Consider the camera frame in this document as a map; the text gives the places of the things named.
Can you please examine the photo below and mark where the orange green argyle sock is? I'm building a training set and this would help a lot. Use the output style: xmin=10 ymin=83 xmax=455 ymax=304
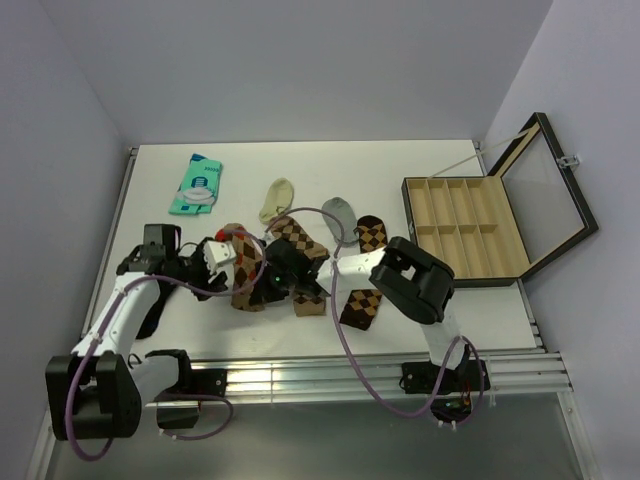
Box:
xmin=215 ymin=223 xmax=265 ymax=312

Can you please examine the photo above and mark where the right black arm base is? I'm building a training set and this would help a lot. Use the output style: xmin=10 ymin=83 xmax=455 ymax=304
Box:
xmin=399 ymin=361 xmax=491 ymax=428

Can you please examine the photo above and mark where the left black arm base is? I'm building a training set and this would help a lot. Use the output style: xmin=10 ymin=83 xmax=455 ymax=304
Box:
xmin=156 ymin=368 xmax=234 ymax=440

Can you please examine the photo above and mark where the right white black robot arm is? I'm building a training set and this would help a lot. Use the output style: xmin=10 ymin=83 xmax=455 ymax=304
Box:
xmin=250 ymin=236 xmax=469 ymax=390

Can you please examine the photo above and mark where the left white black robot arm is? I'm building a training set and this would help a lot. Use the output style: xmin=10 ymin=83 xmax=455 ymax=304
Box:
xmin=45 ymin=224 xmax=236 ymax=440

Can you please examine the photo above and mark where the brown tan argyle sock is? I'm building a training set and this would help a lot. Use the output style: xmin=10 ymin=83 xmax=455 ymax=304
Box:
xmin=270 ymin=216 xmax=328 ymax=317

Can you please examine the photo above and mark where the black blue sock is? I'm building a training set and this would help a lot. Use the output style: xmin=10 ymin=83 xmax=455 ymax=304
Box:
xmin=136 ymin=282 xmax=176 ymax=340

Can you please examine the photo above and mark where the cream ankle sock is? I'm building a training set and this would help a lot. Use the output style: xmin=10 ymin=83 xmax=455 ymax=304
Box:
xmin=258 ymin=178 xmax=294 ymax=225

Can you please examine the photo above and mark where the grey ankle sock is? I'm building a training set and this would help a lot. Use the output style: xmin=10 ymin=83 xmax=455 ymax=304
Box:
xmin=321 ymin=197 xmax=359 ymax=247

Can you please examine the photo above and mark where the dark brown argyle sock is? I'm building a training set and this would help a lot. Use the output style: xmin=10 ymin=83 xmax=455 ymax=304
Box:
xmin=338 ymin=214 xmax=389 ymax=331

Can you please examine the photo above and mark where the teal patterned sock pair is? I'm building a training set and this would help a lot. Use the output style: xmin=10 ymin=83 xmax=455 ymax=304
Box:
xmin=168 ymin=154 xmax=223 ymax=215

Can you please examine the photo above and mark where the black compartment storage box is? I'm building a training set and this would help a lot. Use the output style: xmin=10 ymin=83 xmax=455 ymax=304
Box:
xmin=401 ymin=112 xmax=599 ymax=288

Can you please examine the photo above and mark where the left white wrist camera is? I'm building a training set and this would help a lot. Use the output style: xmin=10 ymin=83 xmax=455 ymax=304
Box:
xmin=202 ymin=240 xmax=236 ymax=277

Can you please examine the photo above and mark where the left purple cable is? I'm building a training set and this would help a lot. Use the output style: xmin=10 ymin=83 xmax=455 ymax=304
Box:
xmin=63 ymin=230 xmax=268 ymax=461

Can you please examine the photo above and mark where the purple cable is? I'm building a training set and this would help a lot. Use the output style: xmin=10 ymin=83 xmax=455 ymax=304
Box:
xmin=264 ymin=205 xmax=487 ymax=419
xmin=63 ymin=230 xmax=268 ymax=461

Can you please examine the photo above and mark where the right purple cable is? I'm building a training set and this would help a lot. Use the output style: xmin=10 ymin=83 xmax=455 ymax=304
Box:
xmin=264 ymin=205 xmax=487 ymax=419

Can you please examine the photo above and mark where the metal wall latch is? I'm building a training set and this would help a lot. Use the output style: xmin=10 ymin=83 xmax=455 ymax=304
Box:
xmin=556 ymin=155 xmax=580 ymax=170

